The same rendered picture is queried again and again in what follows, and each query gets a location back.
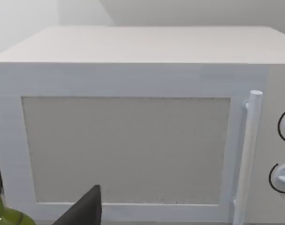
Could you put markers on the pale microwave oven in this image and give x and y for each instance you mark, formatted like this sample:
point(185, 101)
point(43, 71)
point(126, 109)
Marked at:
point(142, 47)

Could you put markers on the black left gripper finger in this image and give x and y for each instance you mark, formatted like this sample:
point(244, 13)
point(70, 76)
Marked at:
point(87, 208)

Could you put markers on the green bottle with black cap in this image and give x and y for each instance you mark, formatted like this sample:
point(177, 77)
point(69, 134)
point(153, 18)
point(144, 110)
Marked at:
point(6, 213)

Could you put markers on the pale microwave door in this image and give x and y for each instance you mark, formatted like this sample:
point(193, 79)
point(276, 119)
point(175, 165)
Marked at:
point(125, 150)

